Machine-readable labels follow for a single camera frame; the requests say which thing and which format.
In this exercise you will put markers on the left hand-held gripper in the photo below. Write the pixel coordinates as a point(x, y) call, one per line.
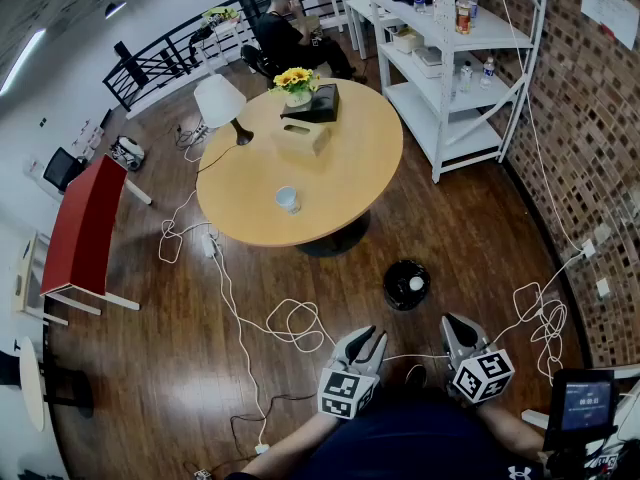
point(345, 393)

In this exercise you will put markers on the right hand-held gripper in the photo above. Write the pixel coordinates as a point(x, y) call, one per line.
point(482, 378)

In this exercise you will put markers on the black round bin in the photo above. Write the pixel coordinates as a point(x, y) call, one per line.
point(400, 295)

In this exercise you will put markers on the person's left forearm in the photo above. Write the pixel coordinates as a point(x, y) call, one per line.
point(290, 448)

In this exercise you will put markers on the person's right forearm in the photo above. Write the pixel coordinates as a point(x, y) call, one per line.
point(510, 430)

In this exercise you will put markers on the person's dark shoe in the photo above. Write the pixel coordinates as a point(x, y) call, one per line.
point(415, 375)

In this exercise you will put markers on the person's dark shirt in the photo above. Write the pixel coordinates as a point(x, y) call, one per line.
point(400, 443)

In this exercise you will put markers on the black tablet with screen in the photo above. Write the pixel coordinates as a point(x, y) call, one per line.
point(585, 400)

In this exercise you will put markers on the round wooden table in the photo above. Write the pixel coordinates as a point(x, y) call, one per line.
point(325, 178)

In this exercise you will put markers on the white power strip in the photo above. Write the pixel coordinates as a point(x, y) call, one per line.
point(208, 244)
point(200, 131)

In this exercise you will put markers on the wooden tissue box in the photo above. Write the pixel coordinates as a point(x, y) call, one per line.
point(305, 143)

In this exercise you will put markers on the black tissue box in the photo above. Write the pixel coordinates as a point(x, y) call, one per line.
point(322, 103)

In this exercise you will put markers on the clear water bottle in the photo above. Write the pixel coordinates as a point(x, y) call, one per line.
point(487, 73)
point(473, 0)
point(466, 77)
point(438, 4)

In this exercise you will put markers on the white flat appliance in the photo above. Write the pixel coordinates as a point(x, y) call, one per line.
point(427, 62)

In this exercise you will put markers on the sunflower bouquet in vase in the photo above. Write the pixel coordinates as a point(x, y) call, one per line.
point(292, 77)

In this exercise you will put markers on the white shade table lamp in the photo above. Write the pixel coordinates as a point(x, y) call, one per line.
point(217, 100)

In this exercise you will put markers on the beige storage container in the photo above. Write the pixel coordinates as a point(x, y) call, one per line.
point(407, 40)

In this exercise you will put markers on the white metal shelf rack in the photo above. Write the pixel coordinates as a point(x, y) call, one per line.
point(490, 35)

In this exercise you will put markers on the black office chair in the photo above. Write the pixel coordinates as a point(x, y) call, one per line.
point(252, 58)

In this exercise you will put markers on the orange drink bottle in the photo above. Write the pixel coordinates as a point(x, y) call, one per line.
point(463, 15)

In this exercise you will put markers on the white round side table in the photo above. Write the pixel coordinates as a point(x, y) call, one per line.
point(31, 383)

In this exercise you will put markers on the light wooden cabinet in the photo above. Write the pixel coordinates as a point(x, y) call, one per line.
point(22, 278)

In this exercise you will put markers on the small white side table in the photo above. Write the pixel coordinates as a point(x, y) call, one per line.
point(225, 30)

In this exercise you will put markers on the black monitor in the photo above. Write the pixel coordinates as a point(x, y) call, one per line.
point(62, 168)

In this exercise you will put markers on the green bundle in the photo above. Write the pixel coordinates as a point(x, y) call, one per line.
point(220, 14)

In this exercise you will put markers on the white paper sheet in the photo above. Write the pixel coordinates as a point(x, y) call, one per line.
point(607, 3)

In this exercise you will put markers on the black metal railing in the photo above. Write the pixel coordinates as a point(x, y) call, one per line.
point(122, 60)

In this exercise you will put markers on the black pendant lamp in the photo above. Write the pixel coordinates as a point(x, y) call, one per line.
point(115, 10)

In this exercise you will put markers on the ceiling strip light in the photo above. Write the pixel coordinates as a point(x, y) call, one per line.
point(22, 60)

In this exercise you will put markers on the white wall socket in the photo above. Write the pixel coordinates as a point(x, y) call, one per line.
point(603, 288)

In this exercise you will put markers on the white wall charger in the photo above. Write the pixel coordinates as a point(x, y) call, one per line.
point(589, 248)

